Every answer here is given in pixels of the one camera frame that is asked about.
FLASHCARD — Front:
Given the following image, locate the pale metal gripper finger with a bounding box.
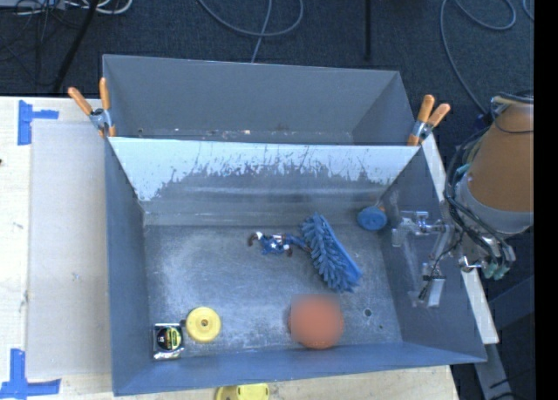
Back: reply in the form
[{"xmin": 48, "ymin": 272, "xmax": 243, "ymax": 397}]
[
  {"xmin": 391, "ymin": 210, "xmax": 432, "ymax": 247},
  {"xmin": 408, "ymin": 261, "xmax": 447, "ymax": 308}
]

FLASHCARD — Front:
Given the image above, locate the blue round disc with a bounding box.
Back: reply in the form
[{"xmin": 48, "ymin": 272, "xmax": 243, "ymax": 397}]
[{"xmin": 357, "ymin": 206, "xmax": 389, "ymax": 233}]

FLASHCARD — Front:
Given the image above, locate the blue bristle brush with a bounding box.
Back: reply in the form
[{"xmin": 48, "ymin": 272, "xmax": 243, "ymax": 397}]
[{"xmin": 298, "ymin": 212, "xmax": 364, "ymax": 295}]

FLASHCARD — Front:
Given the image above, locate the orange ball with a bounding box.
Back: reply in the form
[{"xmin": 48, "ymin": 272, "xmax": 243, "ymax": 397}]
[{"xmin": 287, "ymin": 293, "xmax": 345, "ymax": 351}]

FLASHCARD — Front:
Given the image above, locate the blue toy figure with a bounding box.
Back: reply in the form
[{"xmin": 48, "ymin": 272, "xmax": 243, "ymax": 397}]
[{"xmin": 248, "ymin": 231, "xmax": 313, "ymax": 258}]

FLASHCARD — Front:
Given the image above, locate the grey metal bin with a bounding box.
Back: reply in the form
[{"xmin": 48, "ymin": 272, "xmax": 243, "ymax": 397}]
[{"xmin": 101, "ymin": 53, "xmax": 489, "ymax": 397}]

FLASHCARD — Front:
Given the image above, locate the yellow plastic piece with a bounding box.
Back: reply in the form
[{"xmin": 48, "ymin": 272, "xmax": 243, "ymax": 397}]
[{"xmin": 214, "ymin": 383, "xmax": 271, "ymax": 400}]

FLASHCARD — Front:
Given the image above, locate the yellow round disc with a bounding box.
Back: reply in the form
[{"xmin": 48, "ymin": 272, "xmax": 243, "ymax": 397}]
[{"xmin": 185, "ymin": 306, "xmax": 222, "ymax": 344}]

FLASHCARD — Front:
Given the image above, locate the black and yellow tape measure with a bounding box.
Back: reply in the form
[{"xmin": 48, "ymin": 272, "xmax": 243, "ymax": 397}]
[{"xmin": 152, "ymin": 322, "xmax": 186, "ymax": 361}]

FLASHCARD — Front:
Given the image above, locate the pale wood flat board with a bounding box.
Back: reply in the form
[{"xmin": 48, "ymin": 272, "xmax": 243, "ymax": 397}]
[{"xmin": 24, "ymin": 119, "xmax": 112, "ymax": 385}]

